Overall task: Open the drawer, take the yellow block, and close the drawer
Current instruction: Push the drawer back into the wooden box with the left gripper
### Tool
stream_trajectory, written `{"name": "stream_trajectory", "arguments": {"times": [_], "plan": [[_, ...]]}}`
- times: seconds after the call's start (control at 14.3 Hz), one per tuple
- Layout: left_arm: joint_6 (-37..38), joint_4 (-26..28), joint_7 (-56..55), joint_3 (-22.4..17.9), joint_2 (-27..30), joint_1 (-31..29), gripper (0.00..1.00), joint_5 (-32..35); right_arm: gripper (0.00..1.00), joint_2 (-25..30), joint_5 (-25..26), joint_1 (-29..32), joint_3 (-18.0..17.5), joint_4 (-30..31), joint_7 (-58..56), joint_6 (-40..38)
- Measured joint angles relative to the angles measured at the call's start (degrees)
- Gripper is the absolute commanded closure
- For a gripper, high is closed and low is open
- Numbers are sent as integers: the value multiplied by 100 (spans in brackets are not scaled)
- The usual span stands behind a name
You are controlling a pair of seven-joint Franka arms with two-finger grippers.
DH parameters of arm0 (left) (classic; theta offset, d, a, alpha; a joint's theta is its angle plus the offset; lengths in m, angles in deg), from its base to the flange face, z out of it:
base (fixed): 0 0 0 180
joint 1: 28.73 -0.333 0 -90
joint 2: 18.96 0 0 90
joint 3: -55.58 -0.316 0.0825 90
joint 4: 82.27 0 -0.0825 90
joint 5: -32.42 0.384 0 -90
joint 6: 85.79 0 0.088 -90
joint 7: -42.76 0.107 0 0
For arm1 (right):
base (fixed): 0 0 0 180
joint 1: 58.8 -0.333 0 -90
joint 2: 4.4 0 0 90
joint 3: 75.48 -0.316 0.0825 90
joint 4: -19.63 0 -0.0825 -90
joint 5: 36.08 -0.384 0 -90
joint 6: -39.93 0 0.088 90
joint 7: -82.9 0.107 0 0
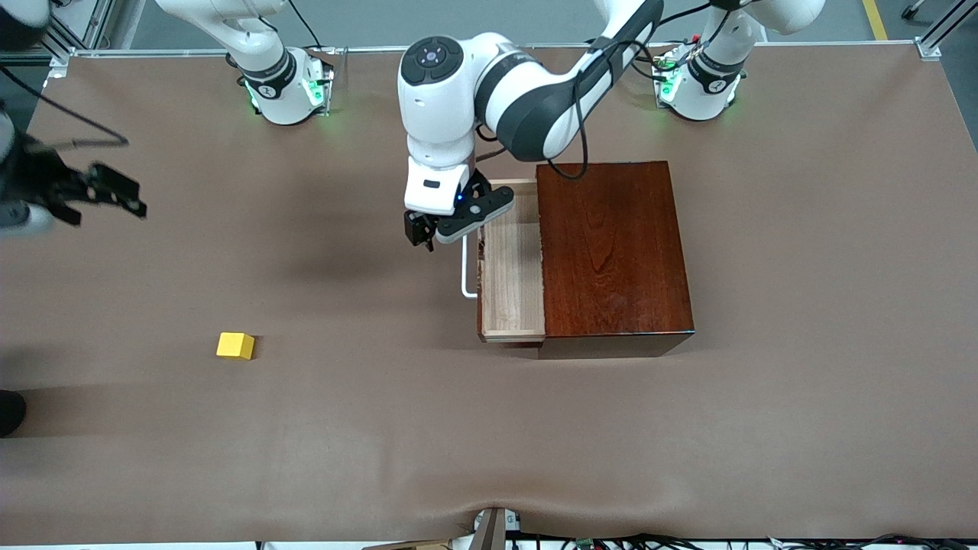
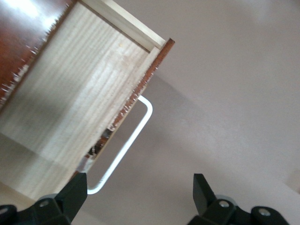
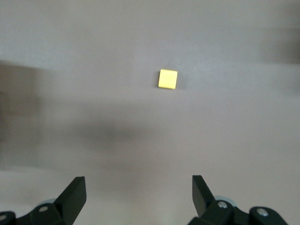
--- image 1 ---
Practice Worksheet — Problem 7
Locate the yellow block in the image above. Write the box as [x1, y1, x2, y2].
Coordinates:
[216, 332, 256, 361]

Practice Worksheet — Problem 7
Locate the dark brown wooden cabinet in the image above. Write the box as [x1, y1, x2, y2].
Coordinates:
[535, 160, 696, 360]

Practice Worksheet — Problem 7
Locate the clear table edge strip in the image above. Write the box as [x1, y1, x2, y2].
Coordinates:
[73, 40, 921, 58]

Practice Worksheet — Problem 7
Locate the black round object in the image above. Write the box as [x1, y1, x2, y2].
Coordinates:
[0, 390, 28, 438]

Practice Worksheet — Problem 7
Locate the brown table cover sheet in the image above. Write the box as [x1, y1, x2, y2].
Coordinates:
[0, 42, 978, 547]

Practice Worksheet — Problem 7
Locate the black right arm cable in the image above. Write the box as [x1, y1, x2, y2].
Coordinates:
[0, 63, 129, 147]

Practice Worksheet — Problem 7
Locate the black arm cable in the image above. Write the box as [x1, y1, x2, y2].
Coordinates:
[0, 63, 129, 147]
[546, 0, 715, 180]

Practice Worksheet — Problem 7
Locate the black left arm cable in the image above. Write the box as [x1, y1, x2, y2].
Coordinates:
[546, 0, 715, 180]

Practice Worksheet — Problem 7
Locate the aluminium frame strut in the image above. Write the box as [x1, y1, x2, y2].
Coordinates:
[913, 0, 978, 60]
[42, 15, 77, 77]

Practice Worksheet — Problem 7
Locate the aluminium frame post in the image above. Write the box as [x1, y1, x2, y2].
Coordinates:
[92, 0, 146, 50]

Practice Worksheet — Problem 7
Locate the thin black base cable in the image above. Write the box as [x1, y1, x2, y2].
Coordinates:
[287, 0, 325, 53]

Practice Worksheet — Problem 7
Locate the grey metal table bracket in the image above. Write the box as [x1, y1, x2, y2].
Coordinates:
[472, 506, 523, 550]

